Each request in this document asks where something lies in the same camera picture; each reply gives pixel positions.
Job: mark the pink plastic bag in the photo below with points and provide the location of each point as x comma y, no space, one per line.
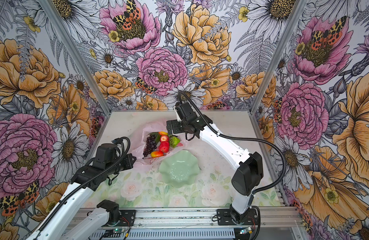
139,141

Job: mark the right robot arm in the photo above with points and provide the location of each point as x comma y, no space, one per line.
248,166

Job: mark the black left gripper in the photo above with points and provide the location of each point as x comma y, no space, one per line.
129,163

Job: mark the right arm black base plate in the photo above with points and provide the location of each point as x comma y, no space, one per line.
230,217

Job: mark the red pink apple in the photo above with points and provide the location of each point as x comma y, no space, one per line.
164,138

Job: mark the green bumpy custard apple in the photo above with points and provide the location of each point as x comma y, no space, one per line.
174,141

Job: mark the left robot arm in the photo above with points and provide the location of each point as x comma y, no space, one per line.
110,158

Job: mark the aluminium corner post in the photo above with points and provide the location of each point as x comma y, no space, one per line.
56,21
283,41

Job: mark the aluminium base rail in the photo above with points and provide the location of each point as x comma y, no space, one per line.
180,218

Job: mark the white vented cable duct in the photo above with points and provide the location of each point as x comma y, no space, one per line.
167,234

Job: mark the dark purple grape bunch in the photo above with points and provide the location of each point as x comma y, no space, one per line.
151,144

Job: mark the small red tomato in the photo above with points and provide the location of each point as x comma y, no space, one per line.
164,147

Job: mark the red orange mango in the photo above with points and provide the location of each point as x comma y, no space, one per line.
157,154

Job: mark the aluminium corner post left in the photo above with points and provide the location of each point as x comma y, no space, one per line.
56,21

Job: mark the green circuit board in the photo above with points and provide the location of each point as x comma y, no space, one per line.
245,231

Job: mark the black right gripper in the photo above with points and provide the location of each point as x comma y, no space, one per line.
176,129

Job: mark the aluminium corner post right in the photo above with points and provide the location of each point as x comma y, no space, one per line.
283,41

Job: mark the green wavy fruit plate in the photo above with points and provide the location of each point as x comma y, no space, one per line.
179,169

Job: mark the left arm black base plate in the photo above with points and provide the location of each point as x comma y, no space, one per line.
126,218

